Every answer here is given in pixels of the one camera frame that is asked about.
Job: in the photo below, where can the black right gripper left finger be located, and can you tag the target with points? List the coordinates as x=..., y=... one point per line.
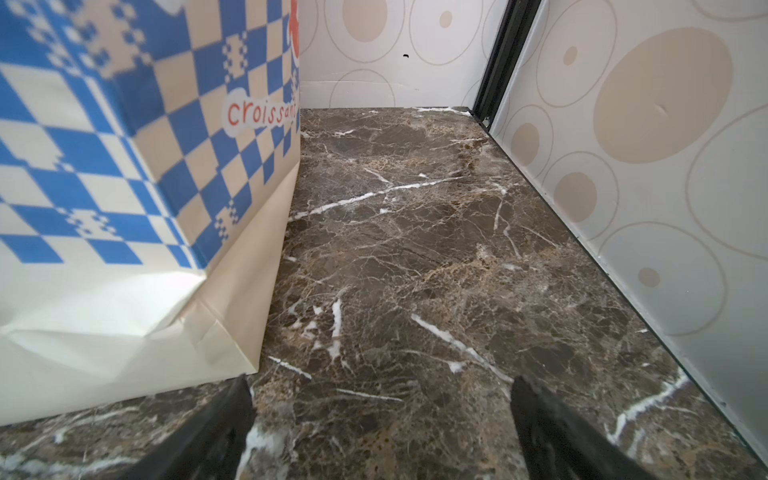
x=209, y=445

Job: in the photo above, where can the blue checkered paper bag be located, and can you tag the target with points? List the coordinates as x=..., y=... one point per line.
x=149, y=154

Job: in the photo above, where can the black corner frame post right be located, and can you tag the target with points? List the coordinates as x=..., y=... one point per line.
x=513, y=31

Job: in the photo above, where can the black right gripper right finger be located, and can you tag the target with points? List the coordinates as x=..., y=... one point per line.
x=557, y=443

